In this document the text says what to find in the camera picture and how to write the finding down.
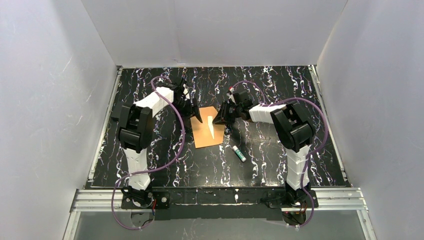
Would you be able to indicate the aluminium rail frame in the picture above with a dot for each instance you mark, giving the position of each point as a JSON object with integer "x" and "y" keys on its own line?
{"x": 217, "y": 214}

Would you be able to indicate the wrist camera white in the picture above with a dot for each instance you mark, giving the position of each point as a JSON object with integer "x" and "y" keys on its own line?
{"x": 230, "y": 94}
{"x": 186, "y": 93}

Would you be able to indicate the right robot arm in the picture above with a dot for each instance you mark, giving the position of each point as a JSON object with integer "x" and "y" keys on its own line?
{"x": 294, "y": 130}

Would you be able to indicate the beige letter paper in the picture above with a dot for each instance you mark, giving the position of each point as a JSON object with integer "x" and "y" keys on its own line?
{"x": 211, "y": 126}

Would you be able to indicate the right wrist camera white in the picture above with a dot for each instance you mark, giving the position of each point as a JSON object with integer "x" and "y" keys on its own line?
{"x": 230, "y": 94}

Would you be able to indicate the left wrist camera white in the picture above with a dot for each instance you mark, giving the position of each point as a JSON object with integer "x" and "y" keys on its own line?
{"x": 186, "y": 93}

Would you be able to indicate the green white glue stick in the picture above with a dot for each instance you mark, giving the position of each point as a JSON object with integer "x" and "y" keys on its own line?
{"x": 239, "y": 153}

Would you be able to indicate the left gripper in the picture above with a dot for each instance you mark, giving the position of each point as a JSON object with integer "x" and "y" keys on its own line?
{"x": 189, "y": 104}

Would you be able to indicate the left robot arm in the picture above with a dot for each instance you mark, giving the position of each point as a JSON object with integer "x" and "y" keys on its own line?
{"x": 136, "y": 127}

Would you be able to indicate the orange brown envelope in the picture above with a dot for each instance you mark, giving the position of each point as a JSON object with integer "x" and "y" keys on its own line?
{"x": 201, "y": 133}

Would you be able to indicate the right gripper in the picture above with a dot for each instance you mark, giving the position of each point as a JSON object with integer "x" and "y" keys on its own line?
{"x": 230, "y": 112}

